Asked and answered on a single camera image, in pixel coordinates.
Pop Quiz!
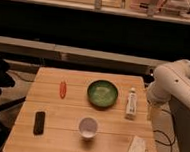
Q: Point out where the green ceramic bowl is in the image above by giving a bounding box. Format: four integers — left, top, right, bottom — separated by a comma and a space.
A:
87, 80, 118, 109

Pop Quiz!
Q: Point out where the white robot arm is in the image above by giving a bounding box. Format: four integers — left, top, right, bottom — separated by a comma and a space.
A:
146, 59, 190, 120

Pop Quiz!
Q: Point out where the white tube bottle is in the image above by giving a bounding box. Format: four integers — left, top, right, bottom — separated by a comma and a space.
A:
125, 88, 137, 120

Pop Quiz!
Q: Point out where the white folded cloth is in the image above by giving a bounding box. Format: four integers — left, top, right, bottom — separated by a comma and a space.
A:
128, 135, 146, 152

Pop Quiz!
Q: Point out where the small white cup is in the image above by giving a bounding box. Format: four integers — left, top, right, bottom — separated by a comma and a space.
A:
78, 117, 98, 140

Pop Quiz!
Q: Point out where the orange red carrot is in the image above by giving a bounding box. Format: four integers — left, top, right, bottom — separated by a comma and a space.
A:
59, 82, 67, 99

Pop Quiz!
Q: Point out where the black remote control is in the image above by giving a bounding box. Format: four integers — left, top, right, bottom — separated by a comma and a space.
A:
33, 111, 45, 135

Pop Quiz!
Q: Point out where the black cable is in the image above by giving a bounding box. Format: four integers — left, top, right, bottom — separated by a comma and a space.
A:
150, 107, 180, 152

